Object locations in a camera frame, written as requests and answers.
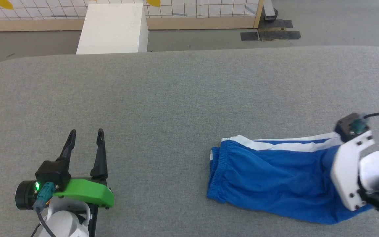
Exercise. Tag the grey fabric sofa surface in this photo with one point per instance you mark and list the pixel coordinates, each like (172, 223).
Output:
(183, 98)

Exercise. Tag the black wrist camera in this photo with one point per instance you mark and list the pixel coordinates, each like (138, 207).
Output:
(53, 172)
(349, 126)

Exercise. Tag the white box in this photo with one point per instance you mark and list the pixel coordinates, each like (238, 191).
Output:
(113, 29)

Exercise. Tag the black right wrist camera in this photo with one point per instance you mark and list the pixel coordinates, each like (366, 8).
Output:
(349, 126)

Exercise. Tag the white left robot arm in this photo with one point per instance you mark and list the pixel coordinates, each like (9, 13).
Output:
(64, 220)

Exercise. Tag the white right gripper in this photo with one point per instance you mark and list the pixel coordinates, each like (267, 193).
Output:
(345, 171)

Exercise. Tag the black floor tape patch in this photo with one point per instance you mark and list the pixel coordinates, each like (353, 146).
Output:
(280, 35)
(249, 36)
(276, 24)

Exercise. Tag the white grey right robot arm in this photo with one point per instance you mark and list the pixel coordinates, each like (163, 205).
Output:
(378, 171)

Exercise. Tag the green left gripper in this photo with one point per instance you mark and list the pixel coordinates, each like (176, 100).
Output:
(87, 192)

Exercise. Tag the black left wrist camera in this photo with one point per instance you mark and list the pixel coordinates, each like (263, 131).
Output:
(53, 172)

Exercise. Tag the metal stand foot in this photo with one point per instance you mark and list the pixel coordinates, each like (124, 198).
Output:
(269, 10)

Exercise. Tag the blue shorts with white stripes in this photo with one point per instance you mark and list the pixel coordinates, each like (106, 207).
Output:
(268, 177)

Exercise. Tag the lemon print grid panel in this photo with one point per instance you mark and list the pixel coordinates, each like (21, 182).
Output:
(44, 10)

